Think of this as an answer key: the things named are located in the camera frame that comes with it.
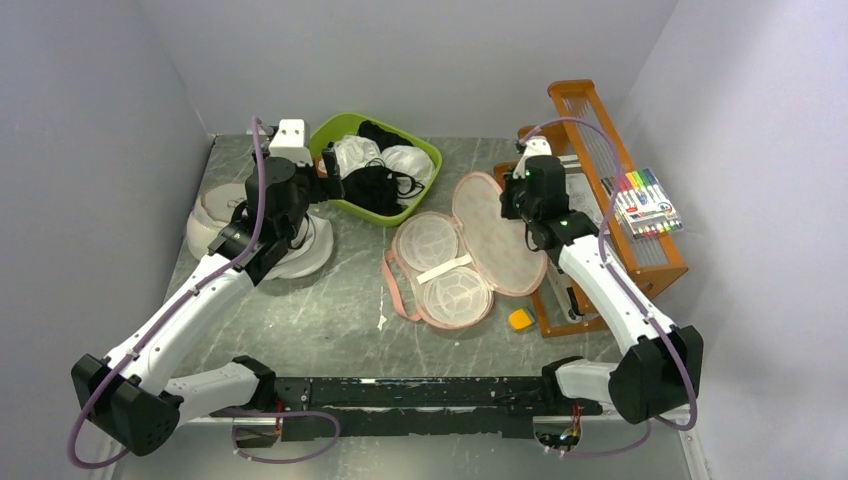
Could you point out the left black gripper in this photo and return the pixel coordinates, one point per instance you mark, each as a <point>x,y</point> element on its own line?
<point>324,186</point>

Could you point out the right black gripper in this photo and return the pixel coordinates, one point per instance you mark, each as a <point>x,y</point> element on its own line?
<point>509,184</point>

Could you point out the black bra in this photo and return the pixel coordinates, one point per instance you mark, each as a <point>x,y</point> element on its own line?
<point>379,190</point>

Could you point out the floral mesh laundry bag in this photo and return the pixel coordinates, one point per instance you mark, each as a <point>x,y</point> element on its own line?
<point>446,269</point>

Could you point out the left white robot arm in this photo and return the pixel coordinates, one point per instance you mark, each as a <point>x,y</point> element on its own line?
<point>131,393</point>

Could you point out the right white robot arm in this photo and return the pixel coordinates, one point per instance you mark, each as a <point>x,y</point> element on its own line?
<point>661,363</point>

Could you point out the white bra in bin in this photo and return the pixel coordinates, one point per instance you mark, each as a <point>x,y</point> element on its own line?
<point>354,153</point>

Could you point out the white mesh laundry bag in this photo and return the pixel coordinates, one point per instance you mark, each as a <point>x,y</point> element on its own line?
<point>315,250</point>

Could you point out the white cylindrical laundry bag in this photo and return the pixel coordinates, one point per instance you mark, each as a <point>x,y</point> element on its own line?
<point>211,213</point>

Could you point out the green plastic bin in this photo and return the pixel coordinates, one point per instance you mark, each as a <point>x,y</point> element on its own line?
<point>347,123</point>

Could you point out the black garment in bin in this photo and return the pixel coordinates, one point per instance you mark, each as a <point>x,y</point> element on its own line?
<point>382,137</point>

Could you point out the coloured marker pack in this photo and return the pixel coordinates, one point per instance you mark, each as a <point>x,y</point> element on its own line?
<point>642,207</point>

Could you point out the yellow sponge block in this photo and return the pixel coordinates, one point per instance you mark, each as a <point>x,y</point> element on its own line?
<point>520,320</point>

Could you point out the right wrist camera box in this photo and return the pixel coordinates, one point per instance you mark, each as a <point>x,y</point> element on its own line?
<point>535,146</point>

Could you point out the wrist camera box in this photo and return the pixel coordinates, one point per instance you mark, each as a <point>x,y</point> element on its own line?
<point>535,146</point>
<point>291,142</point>

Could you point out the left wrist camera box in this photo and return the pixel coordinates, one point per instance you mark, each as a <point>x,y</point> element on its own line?
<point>291,142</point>

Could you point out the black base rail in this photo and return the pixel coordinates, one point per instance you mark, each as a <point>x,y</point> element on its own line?
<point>324,407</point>

